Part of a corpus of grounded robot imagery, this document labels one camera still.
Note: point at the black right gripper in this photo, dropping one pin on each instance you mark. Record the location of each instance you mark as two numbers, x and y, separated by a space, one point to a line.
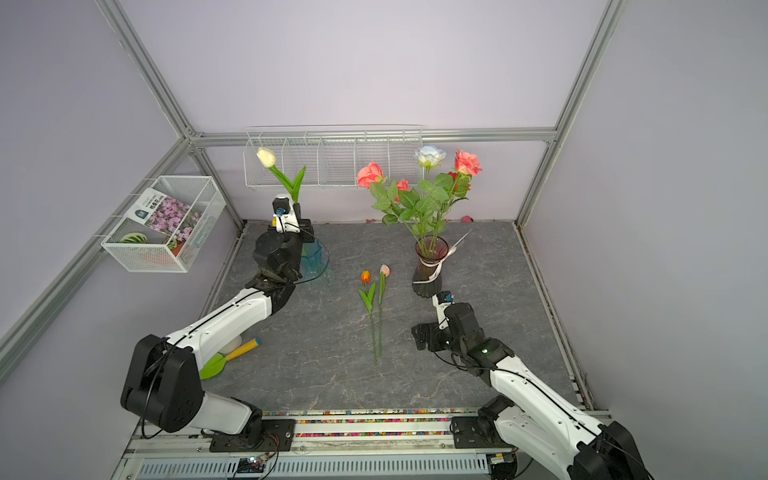
432 330

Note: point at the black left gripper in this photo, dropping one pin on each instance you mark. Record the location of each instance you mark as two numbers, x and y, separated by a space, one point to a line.
306 231

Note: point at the pink rose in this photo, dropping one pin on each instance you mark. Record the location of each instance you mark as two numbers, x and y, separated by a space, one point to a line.
395 206
457 183

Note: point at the white tulip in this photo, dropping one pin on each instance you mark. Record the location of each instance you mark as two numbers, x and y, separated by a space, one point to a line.
268 160

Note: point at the white blue rose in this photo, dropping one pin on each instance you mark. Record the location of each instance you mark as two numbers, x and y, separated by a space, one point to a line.
429 158

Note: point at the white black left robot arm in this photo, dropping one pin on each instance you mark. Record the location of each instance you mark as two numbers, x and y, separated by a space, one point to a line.
163 384

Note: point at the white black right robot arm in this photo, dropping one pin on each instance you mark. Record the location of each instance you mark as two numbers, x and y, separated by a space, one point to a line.
527 413

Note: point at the teal glass vase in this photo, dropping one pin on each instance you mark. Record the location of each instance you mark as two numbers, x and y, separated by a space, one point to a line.
315 263

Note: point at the orange tulip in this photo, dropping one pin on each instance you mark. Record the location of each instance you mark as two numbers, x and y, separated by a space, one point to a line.
367 294

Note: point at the pale pink tulip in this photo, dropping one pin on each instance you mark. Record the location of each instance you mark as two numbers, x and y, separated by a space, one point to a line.
384 274

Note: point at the red grey glass vase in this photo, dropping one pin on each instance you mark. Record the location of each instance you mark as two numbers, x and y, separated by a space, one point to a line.
426 279

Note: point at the flower seed packet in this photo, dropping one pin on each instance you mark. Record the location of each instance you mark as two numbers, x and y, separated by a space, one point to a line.
164 214

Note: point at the green garden trowel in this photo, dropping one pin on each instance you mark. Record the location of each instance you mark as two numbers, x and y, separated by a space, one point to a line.
218 362

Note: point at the striped green ball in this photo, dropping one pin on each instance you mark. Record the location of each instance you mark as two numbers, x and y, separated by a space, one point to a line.
134 238

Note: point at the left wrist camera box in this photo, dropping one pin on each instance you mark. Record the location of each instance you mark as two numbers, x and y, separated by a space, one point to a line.
286 214

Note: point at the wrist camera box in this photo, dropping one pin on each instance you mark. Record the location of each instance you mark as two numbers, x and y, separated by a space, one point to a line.
286 214
441 301

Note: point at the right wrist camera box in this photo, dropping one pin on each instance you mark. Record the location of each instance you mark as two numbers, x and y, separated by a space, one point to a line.
441 301

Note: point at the long white wire basket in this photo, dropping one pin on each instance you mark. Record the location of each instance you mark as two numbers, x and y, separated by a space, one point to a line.
332 156

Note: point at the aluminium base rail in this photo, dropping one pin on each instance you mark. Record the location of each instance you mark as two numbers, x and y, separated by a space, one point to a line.
399 444

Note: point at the white wire side basket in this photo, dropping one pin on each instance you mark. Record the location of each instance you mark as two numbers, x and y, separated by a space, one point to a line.
161 254

